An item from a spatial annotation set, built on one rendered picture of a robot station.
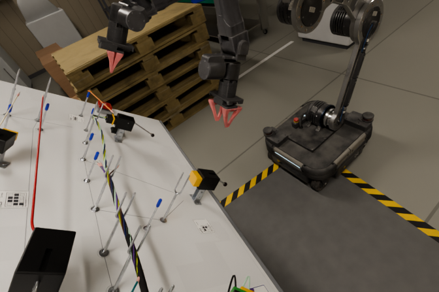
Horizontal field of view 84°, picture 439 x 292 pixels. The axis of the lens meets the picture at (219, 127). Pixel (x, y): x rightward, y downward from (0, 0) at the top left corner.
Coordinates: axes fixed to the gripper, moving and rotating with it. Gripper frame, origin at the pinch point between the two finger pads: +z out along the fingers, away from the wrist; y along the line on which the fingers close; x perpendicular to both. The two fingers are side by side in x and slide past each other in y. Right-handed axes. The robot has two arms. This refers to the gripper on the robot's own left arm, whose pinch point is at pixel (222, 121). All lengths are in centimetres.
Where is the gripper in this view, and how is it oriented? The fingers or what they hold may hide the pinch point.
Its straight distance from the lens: 81.1
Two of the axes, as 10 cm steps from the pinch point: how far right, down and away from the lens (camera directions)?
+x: 8.0, -1.3, 5.8
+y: 5.8, 4.0, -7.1
